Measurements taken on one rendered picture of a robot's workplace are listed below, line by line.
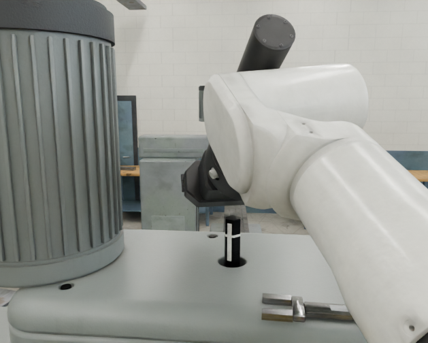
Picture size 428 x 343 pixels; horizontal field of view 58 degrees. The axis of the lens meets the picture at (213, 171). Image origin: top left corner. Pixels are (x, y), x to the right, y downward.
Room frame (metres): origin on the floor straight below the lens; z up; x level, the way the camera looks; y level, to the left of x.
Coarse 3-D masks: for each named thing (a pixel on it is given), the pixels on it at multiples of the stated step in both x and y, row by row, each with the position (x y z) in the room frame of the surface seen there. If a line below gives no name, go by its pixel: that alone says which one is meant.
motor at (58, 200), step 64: (0, 0) 0.40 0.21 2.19; (64, 0) 0.43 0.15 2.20; (0, 64) 0.40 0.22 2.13; (64, 64) 0.43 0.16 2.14; (0, 128) 0.40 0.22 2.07; (64, 128) 0.42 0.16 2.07; (0, 192) 0.40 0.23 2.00; (64, 192) 0.42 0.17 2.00; (0, 256) 0.40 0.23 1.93; (64, 256) 0.42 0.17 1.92
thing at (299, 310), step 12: (264, 300) 0.37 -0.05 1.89; (276, 300) 0.36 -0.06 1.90; (288, 300) 0.36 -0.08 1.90; (300, 300) 0.36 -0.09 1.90; (264, 312) 0.34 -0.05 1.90; (276, 312) 0.34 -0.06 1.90; (288, 312) 0.34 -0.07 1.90; (300, 312) 0.34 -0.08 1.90; (312, 312) 0.34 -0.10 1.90; (324, 312) 0.34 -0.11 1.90; (336, 312) 0.34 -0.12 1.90; (348, 312) 0.34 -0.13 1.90
